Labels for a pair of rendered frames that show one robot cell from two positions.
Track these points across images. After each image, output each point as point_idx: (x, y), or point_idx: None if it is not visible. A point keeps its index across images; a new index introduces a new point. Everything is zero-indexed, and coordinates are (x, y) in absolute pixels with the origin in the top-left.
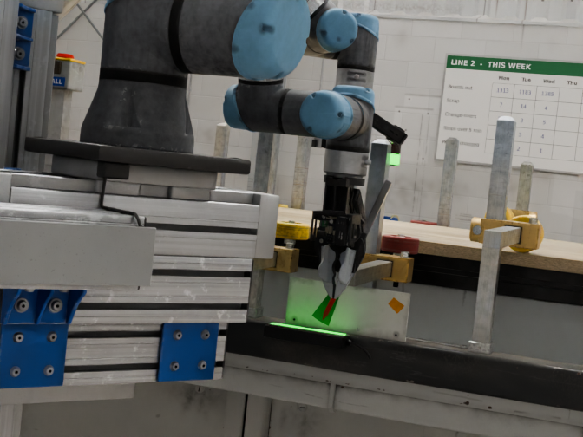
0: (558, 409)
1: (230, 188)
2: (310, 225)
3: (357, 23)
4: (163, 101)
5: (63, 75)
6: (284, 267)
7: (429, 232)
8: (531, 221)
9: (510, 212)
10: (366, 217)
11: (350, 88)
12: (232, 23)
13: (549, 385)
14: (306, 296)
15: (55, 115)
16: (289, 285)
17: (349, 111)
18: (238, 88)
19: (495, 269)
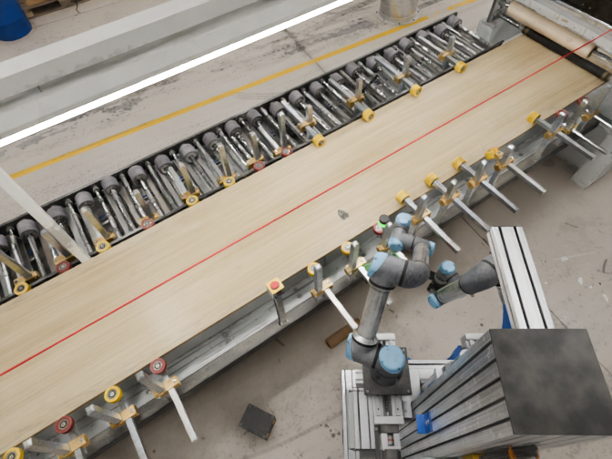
0: None
1: (472, 336)
2: (338, 234)
3: (409, 224)
4: None
5: (282, 291)
6: (363, 266)
7: (338, 187)
8: (427, 211)
9: (324, 138)
10: (386, 241)
11: (453, 270)
12: None
13: (429, 235)
14: (370, 265)
15: (279, 298)
16: (365, 267)
17: None
18: (440, 302)
19: (418, 226)
